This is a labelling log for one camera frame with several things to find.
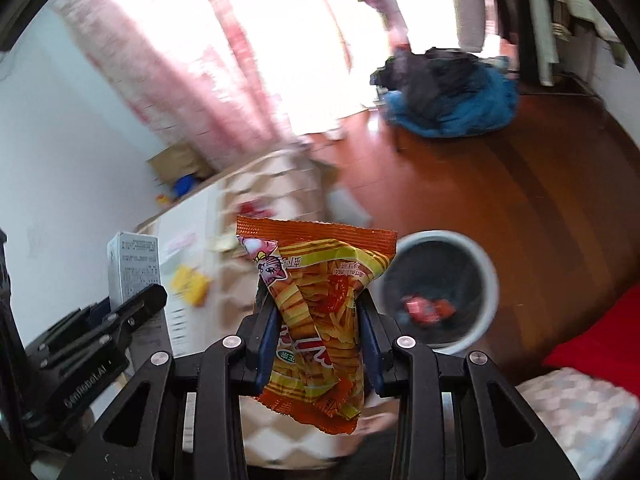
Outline red cola can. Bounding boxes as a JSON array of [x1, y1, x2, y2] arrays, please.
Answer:
[[404, 295, 457, 326]]

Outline blue white milk carton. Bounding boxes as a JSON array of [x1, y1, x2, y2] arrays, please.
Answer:
[[107, 232, 160, 312]]

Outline yellow cigarette pack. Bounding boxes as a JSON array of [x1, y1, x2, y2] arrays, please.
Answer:
[[169, 264, 212, 308]]

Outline orange yellow snack bag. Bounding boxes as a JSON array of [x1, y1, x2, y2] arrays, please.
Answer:
[[236, 216, 397, 434]]

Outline red small snack packet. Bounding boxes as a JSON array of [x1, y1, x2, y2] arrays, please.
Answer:
[[238, 200, 273, 218]]

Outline white round trash bin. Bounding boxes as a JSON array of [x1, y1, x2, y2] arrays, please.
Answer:
[[370, 230, 499, 356]]

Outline brown paper bag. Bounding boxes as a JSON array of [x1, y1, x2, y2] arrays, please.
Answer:
[[146, 142, 216, 186]]

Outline checkered tablecloth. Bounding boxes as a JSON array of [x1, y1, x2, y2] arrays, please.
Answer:
[[134, 148, 402, 470]]

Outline checkered pastel blanket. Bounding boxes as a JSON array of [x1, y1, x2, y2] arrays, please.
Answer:
[[518, 367, 639, 479]]

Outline red pillow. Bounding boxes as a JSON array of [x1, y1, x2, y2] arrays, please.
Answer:
[[542, 284, 640, 396]]

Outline blue clothes pile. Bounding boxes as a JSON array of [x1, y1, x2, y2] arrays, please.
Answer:
[[370, 48, 518, 139]]

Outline pink floral curtain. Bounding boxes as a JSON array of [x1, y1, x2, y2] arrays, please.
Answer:
[[52, 0, 408, 169]]

